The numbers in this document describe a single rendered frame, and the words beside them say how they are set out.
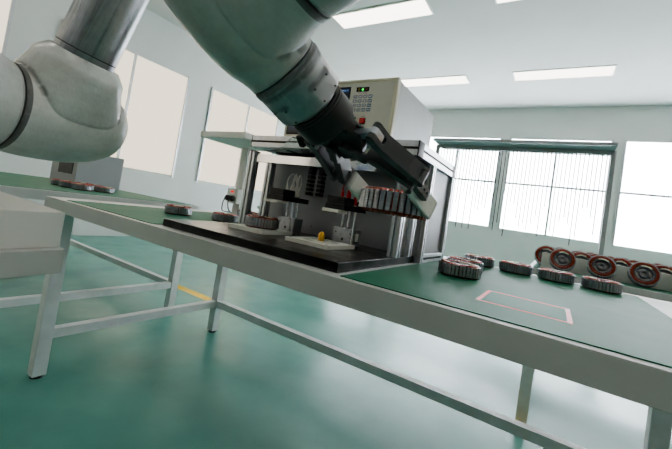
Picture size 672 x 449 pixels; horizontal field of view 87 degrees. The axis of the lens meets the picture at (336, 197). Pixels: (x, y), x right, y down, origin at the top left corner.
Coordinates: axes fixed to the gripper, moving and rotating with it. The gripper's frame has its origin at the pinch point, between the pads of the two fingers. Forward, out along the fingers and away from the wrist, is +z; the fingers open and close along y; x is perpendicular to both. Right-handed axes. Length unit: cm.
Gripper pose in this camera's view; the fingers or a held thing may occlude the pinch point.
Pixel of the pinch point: (394, 200)
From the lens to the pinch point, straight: 55.5
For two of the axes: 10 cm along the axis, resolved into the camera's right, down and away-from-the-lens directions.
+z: 5.9, 5.9, 5.5
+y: 6.4, 0.8, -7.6
